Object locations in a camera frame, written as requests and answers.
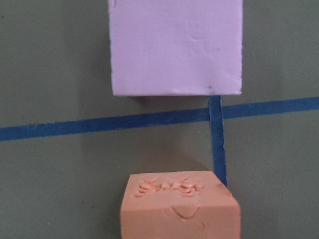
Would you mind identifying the light pink foam block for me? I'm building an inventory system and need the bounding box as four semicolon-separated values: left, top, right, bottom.
108;0;243;97

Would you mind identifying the orange foam block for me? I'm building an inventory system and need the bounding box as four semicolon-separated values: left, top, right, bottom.
120;171;241;239

